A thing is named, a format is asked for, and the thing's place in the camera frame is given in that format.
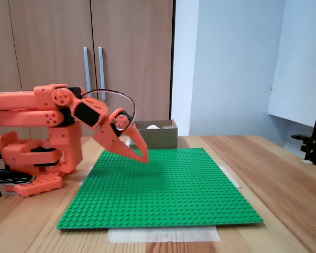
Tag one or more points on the white yellow black ball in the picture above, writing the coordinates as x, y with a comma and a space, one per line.
152, 127

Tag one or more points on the brown cardboard box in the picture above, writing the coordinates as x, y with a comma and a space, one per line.
160, 138

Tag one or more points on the narrow translucent tape strip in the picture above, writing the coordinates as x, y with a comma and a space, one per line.
230, 176
85, 176

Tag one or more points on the green studded baseplate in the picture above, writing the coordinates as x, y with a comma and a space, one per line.
160, 197

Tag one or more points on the wide translucent tape strip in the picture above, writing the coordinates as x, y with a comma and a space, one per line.
163, 235

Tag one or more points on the black table clamp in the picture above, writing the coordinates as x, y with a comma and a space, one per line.
8, 176

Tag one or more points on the brown wooden cabinet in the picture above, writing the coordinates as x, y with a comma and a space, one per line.
55, 15

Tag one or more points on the black camera stand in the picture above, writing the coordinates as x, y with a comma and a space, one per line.
310, 150

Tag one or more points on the white wall panel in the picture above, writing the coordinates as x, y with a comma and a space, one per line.
300, 79

